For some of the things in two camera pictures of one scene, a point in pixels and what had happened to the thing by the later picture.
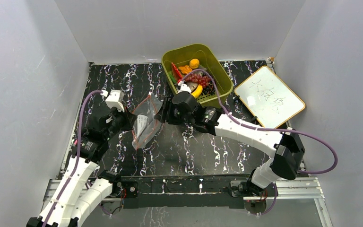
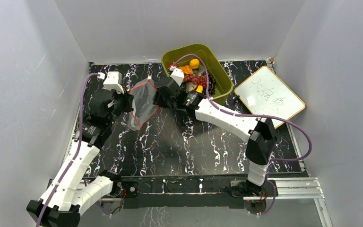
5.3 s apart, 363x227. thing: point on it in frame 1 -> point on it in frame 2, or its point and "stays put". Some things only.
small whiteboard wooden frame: [270, 100] stays put
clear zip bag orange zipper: [146, 123] -> [144, 109]
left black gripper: [129, 118] -> [127, 98]
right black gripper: [166, 110] -> [160, 95]
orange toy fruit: [194, 64] stays put
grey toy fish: [192, 85] stays put
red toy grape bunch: [203, 80] stays put
